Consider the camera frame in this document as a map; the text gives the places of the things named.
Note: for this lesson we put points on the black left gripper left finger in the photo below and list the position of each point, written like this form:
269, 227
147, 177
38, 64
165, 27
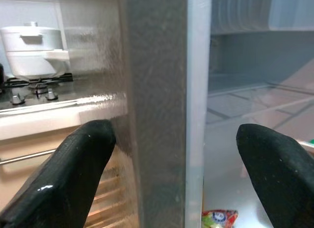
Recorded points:
66, 176

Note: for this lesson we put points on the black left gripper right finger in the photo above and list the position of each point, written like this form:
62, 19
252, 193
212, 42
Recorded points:
284, 179

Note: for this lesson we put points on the grey fridge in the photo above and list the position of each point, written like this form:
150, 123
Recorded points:
157, 90

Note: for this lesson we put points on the clear fridge drawer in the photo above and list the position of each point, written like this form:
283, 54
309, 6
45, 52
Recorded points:
245, 9

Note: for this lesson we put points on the green item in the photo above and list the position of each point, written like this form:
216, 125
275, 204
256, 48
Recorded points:
310, 142

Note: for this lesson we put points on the red snack packet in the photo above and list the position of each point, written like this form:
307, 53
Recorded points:
219, 218

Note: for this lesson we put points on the silver stove knob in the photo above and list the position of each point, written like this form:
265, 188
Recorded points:
17, 99
51, 95

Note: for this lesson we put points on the black gas stove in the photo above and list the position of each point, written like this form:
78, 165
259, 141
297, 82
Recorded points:
27, 90

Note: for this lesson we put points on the white cooking pot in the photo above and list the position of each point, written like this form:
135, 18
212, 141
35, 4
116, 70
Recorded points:
29, 54

